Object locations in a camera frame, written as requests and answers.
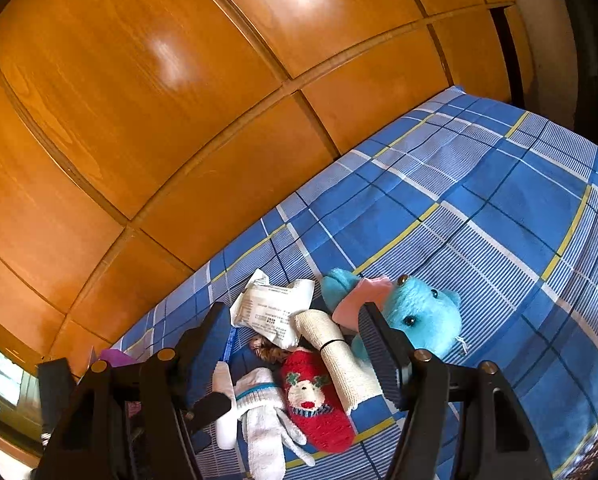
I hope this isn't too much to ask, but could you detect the brown hair scrunchie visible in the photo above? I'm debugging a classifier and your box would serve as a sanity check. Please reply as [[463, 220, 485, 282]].
[[249, 336, 292, 363]]

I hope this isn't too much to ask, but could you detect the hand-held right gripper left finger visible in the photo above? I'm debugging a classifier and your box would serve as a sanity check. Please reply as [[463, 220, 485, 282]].
[[36, 301, 235, 480]]

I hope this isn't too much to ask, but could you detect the plain white sock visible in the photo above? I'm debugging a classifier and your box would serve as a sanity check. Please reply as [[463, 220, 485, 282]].
[[213, 362, 239, 451]]

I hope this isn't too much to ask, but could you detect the rolled cream cloth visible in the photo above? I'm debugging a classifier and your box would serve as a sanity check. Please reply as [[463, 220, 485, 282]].
[[293, 309, 385, 413]]

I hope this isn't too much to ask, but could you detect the purple box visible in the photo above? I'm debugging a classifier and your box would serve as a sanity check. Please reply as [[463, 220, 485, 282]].
[[99, 347, 136, 368]]

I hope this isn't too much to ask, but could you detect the wooden wardrobe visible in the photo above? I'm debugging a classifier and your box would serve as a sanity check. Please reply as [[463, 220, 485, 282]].
[[0, 0, 535, 376]]

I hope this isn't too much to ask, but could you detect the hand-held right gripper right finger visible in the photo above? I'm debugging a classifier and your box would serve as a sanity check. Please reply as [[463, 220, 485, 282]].
[[357, 301, 555, 480]]

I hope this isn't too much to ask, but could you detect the blue plaid bed sheet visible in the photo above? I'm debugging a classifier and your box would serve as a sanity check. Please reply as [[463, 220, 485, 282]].
[[86, 85, 598, 480]]

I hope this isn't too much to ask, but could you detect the white sock with blue stripe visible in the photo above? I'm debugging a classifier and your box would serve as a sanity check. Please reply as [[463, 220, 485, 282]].
[[234, 367, 316, 480]]

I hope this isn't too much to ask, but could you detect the red reindeer sock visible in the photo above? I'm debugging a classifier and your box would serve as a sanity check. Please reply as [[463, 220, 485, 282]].
[[279, 350, 356, 455]]

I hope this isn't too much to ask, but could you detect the white printed packet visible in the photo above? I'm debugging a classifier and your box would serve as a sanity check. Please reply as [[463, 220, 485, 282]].
[[229, 269, 316, 348]]

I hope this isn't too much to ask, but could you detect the blue plush toy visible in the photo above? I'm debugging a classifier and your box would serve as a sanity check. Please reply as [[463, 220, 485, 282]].
[[320, 267, 467, 361]]

